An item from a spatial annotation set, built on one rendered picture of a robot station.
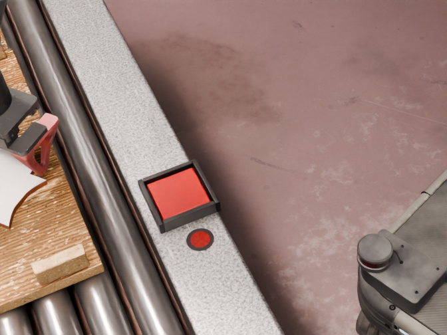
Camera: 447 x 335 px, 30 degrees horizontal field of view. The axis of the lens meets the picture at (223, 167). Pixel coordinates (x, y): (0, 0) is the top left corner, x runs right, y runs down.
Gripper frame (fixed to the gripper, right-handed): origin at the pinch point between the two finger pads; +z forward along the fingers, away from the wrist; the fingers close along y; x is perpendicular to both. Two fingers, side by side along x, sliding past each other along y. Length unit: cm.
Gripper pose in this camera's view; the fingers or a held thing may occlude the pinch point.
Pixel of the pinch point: (10, 155)
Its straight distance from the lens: 105.5
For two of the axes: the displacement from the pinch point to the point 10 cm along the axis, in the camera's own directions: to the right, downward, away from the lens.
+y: 8.8, 3.1, -3.7
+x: 4.7, -7.0, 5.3
